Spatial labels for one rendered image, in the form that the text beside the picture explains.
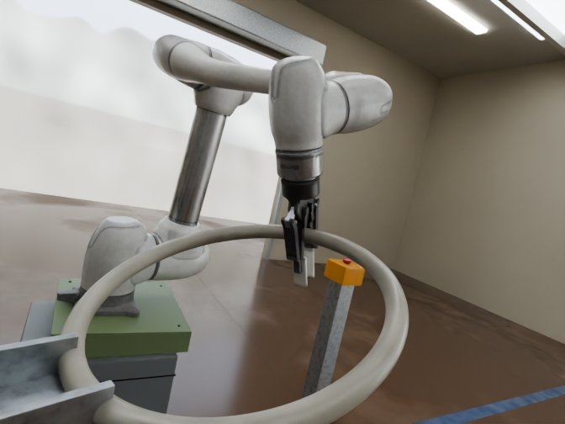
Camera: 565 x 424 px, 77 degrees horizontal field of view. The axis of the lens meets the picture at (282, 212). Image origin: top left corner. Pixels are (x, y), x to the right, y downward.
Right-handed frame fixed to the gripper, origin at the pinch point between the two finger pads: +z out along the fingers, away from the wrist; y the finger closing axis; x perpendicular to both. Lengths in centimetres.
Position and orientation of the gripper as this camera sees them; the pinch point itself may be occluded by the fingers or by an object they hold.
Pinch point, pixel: (303, 267)
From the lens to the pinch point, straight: 77.7
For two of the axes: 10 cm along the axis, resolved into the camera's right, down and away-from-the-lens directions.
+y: -4.8, 3.6, -8.0
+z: 0.6, 9.2, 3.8
